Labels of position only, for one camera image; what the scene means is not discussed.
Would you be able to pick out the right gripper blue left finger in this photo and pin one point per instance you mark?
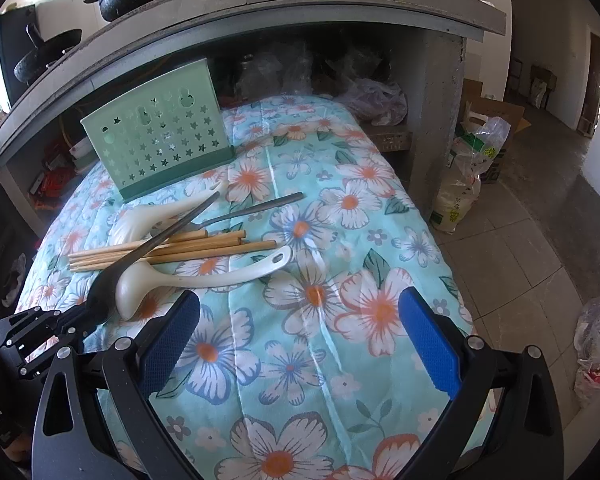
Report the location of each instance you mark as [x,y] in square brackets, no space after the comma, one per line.
[162,340]

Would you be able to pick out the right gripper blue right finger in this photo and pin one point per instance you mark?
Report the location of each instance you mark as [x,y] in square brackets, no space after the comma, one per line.
[430,334]

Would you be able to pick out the black handled ladle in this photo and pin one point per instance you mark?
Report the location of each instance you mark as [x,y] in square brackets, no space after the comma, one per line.
[100,298]

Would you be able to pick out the white plastic ladle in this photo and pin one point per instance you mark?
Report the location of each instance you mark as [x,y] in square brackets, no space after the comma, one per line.
[141,278]

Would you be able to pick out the white plastic rice spoon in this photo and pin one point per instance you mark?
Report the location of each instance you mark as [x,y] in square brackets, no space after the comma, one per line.
[137,222]

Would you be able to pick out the floral quilted table cloth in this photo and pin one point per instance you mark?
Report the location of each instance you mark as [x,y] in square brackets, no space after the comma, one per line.
[308,372]

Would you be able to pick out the plastic bag on floor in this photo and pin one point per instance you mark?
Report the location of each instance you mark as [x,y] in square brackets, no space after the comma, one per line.
[586,342]

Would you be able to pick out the red snack package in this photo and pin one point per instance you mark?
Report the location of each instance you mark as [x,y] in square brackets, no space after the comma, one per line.
[49,186]

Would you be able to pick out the steel spoon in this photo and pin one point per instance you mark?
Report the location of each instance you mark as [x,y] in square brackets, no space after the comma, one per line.
[186,220]

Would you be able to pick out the white rice sack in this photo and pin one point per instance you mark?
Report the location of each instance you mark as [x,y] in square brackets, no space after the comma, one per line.
[460,184]

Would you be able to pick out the green star-cut utensil caddy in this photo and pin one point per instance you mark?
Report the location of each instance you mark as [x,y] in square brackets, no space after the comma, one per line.
[160,132]

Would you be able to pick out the cardboard box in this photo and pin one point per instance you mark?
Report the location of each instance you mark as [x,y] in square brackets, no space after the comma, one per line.
[482,116]

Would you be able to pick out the plastic bag under counter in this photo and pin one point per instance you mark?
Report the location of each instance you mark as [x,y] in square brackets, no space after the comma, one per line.
[375,102]

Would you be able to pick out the black wok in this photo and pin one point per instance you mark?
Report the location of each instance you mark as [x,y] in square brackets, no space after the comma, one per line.
[44,53]

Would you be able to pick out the black splash guard panel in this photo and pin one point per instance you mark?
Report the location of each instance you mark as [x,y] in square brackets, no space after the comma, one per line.
[15,44]

